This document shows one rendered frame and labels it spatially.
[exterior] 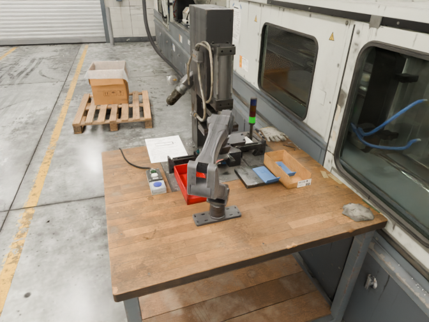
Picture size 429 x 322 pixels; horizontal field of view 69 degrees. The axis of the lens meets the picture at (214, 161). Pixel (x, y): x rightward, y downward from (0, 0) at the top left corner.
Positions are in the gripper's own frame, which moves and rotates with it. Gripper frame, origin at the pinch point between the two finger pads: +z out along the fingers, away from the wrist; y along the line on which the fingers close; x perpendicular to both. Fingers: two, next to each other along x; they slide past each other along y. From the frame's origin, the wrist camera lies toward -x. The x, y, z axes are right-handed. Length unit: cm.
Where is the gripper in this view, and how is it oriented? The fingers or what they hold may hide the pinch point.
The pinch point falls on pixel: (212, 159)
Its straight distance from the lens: 131.9
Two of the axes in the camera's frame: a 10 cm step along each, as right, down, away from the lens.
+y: -3.0, -8.5, 4.4
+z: -1.9, 5.0, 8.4
